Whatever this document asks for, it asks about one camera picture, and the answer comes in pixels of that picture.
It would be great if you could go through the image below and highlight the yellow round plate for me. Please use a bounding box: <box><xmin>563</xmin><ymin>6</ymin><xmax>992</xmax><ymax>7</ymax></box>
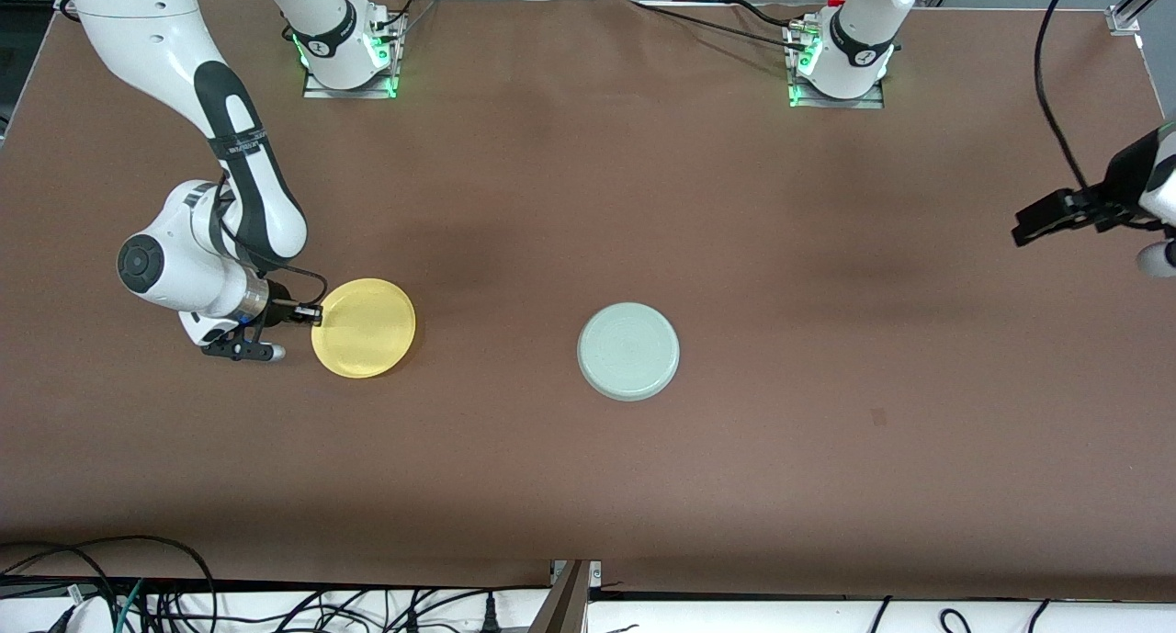
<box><xmin>311</xmin><ymin>277</ymin><xmax>417</xmax><ymax>379</ymax></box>

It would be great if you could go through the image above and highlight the pale green round plate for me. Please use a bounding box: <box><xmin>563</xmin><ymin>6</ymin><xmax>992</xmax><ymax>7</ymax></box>
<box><xmin>577</xmin><ymin>302</ymin><xmax>682</xmax><ymax>403</ymax></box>

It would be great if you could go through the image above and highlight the brown table cover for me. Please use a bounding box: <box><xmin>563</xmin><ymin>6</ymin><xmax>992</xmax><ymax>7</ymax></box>
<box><xmin>0</xmin><ymin>0</ymin><xmax>1176</xmax><ymax>590</ymax></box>

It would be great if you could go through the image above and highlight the white power plug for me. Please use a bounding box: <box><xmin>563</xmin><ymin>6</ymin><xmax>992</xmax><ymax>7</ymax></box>
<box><xmin>55</xmin><ymin>596</ymin><xmax>117</xmax><ymax>633</ymax></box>

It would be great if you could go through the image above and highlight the aluminium profile beam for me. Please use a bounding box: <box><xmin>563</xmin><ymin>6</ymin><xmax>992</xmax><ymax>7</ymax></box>
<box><xmin>528</xmin><ymin>560</ymin><xmax>604</xmax><ymax>633</ymax></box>

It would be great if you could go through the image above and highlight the white lower shelf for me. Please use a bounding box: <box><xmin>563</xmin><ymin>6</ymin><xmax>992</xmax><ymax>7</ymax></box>
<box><xmin>0</xmin><ymin>585</ymin><xmax>1176</xmax><ymax>633</ymax></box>

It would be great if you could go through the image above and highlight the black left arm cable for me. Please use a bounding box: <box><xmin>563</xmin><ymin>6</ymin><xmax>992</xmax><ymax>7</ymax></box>
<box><xmin>1034</xmin><ymin>0</ymin><xmax>1096</xmax><ymax>198</ymax></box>

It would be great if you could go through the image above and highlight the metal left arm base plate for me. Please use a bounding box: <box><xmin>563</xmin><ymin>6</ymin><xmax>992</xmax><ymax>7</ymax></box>
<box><xmin>787</xmin><ymin>25</ymin><xmax>886</xmax><ymax>110</ymax></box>

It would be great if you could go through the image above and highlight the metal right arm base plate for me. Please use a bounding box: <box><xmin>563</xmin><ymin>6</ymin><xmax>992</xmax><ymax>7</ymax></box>
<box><xmin>302</xmin><ymin>13</ymin><xmax>406</xmax><ymax>100</ymax></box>

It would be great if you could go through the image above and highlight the black looped cable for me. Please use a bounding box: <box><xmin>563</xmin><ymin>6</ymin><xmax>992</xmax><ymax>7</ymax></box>
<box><xmin>0</xmin><ymin>535</ymin><xmax>219</xmax><ymax>633</ymax></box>

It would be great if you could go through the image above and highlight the long black table cable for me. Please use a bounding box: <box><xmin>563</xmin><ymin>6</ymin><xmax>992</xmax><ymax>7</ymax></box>
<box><xmin>628</xmin><ymin>0</ymin><xmax>809</xmax><ymax>51</ymax></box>

